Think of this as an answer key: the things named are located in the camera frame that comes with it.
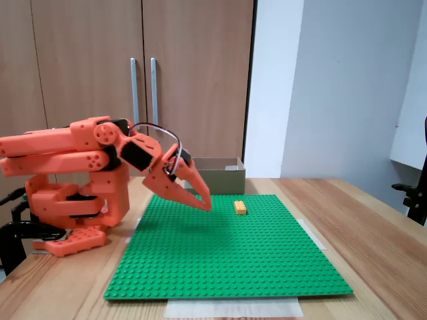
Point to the wide translucent tape strip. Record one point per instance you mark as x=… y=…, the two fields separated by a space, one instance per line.
x=233 y=308

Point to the black chair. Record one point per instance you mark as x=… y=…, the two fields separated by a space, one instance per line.
x=415 y=203

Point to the white board panel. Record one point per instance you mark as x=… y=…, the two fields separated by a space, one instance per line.
x=412 y=100

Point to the black table clamp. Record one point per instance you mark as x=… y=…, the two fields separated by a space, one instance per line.
x=10 y=233

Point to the small translucent tape strip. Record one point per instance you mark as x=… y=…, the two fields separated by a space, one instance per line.
x=135 y=230

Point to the brown wooden cabinet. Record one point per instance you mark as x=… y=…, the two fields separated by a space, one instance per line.
x=83 y=50

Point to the cardboard box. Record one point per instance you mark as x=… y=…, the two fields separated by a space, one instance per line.
x=227 y=181

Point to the narrow translucent tape strip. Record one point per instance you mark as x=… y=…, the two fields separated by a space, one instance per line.
x=313 y=235

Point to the green lego baseplate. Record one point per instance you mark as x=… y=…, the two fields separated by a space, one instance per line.
x=207 y=260

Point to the yellow lego block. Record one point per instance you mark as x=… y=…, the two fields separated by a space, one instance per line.
x=240 y=207

